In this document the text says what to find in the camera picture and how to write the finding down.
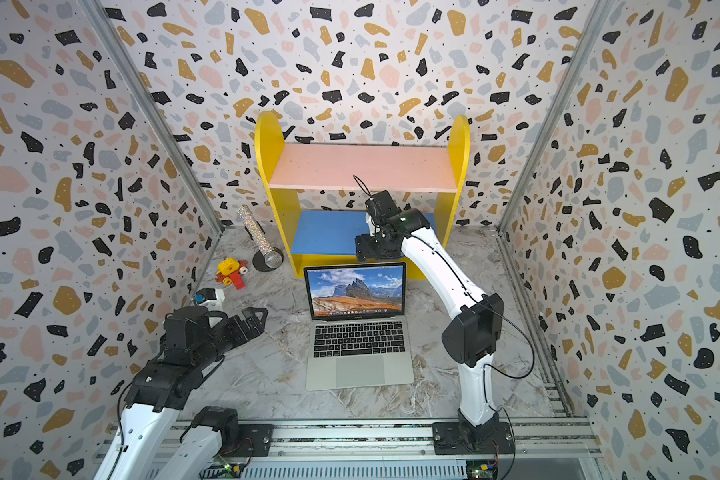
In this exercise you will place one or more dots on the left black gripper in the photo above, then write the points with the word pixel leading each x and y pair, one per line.
pixel 255 327

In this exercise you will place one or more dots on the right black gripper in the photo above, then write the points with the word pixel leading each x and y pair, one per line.
pixel 363 251

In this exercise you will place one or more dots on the silver laptop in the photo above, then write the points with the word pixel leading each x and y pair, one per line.
pixel 359 334

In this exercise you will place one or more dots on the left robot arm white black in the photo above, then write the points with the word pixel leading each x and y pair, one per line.
pixel 192 348

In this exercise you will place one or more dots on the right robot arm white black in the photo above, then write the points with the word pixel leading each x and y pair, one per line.
pixel 471 337

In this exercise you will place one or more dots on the red yellow toy vehicle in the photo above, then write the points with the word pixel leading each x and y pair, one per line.
pixel 231 271

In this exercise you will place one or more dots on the glitter tube on black base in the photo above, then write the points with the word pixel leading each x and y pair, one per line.
pixel 267 257

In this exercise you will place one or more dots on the yellow shelf pink blue boards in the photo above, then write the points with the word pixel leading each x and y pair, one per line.
pixel 314 237

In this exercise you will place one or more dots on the left green circuit board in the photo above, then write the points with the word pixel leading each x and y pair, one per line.
pixel 221 469

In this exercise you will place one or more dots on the right circuit board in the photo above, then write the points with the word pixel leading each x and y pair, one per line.
pixel 481 470

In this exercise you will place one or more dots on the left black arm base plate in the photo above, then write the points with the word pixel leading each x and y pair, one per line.
pixel 246 440

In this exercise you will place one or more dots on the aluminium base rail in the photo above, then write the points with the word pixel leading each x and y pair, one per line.
pixel 545 448

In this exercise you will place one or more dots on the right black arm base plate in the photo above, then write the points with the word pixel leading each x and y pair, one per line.
pixel 454 438

